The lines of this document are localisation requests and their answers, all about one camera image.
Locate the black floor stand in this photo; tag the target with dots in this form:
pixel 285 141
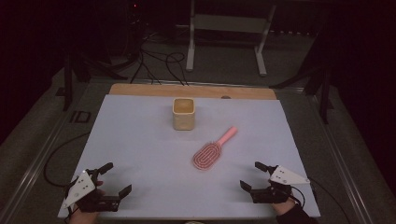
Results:
pixel 67 87
pixel 325 99

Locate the pink hairbrush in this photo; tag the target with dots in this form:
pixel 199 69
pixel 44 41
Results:
pixel 207 157

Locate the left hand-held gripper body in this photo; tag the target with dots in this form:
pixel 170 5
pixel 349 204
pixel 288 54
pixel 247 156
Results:
pixel 93 202

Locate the white metal stand frame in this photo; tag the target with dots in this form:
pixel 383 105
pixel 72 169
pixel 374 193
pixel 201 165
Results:
pixel 190 46

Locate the dark equipment with red light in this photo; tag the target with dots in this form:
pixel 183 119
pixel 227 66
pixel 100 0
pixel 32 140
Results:
pixel 134 5

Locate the metal floor rail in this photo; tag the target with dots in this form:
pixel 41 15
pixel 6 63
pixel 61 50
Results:
pixel 34 169
pixel 335 155

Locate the person's left hand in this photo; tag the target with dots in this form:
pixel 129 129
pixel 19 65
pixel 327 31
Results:
pixel 82 218

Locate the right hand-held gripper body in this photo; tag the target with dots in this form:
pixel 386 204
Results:
pixel 274 194

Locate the beige square wooden cup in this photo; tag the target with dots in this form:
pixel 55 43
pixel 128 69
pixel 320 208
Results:
pixel 183 119

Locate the person's right hand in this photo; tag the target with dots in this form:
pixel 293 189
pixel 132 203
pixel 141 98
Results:
pixel 282 207

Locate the white table cover sheet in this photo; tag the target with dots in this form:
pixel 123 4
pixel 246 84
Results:
pixel 140 149

